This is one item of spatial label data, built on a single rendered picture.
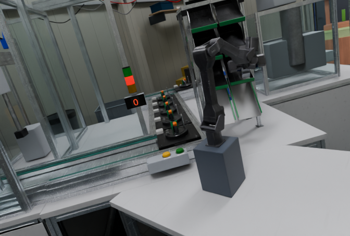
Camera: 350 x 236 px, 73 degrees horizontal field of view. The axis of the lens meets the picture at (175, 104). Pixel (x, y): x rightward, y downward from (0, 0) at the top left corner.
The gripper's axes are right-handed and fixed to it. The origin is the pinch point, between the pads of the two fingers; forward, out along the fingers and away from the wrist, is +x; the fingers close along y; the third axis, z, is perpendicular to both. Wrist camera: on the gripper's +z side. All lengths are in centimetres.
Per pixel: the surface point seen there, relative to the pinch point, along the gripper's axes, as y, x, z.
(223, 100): 13.2, 12.4, -16.7
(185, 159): 40, -11, -41
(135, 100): 65, 10, -7
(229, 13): 1.5, 4.9, 30.2
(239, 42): -1.4, 8.0, 13.8
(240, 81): 3.2, 2.6, -7.8
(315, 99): -70, 80, -31
